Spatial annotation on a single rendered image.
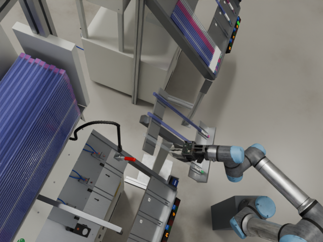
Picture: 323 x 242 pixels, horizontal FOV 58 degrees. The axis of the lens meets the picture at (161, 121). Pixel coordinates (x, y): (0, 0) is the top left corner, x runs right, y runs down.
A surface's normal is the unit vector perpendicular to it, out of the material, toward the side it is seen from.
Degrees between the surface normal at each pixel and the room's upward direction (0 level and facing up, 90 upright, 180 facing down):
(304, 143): 0
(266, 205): 7
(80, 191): 44
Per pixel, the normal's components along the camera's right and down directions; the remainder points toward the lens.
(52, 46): -0.35, 0.85
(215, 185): 0.11, -0.39
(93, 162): 0.73, -0.03
